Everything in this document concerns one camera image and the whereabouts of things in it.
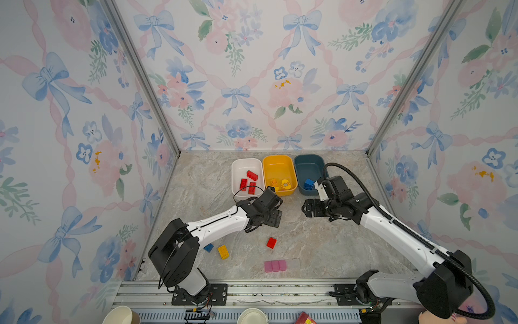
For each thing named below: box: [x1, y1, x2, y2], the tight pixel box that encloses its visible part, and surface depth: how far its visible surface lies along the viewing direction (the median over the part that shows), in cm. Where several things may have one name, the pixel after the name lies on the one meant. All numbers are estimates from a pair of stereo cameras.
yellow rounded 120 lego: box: [280, 178, 292, 190], surface depth 104 cm
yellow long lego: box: [217, 244, 230, 260], surface depth 85 cm
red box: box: [294, 311, 318, 324], surface depth 68 cm
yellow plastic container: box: [263, 154, 299, 192], surface depth 111 cm
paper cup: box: [101, 305, 141, 324], surface depth 65 cm
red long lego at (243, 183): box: [239, 178, 248, 191], surface depth 105 cm
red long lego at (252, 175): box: [246, 170, 259, 182], surface depth 109 cm
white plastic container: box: [230, 157, 266, 203], surface depth 108 cm
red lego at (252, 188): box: [248, 181, 257, 196], surface depth 105 cm
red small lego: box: [266, 236, 278, 250], surface depth 88 cm
